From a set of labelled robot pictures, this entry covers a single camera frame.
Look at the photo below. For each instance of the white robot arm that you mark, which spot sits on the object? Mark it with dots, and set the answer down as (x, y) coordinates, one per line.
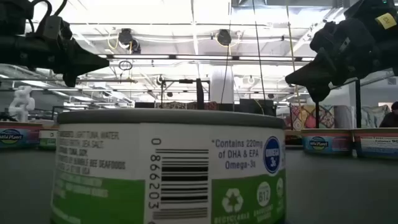
(21, 102)

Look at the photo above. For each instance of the person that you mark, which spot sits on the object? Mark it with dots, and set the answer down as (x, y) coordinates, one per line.
(391, 119)

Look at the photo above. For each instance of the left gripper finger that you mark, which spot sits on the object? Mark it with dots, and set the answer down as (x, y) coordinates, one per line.
(81, 62)
(70, 80)

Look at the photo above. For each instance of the white building column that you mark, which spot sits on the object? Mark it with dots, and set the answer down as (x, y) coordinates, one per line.
(222, 84)

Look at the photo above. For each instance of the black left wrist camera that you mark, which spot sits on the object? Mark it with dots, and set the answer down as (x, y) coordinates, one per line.
(53, 28)

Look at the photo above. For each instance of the colourful patchwork quilt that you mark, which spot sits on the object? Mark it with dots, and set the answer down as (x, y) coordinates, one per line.
(308, 118)

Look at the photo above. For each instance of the yellow paper tag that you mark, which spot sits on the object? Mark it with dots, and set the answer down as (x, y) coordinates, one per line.
(385, 21)

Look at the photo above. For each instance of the black equipment box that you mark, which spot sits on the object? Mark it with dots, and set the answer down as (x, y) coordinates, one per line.
(255, 107)

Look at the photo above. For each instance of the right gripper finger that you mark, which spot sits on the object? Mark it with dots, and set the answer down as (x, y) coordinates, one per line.
(311, 76)
(318, 92)

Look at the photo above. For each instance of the black metal frame stand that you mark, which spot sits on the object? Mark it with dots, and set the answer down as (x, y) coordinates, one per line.
(200, 96)

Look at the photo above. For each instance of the grey fabric panel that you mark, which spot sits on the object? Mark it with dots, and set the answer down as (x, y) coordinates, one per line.
(343, 116)

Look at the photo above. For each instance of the green white tuna can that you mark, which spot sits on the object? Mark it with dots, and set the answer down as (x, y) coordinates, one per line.
(48, 137)
(186, 140)

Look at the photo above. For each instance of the pale patterned cloth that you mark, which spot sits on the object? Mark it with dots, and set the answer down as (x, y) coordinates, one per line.
(371, 116)

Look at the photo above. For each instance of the long ceiling light bar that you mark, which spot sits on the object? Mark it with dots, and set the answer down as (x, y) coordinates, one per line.
(202, 57)

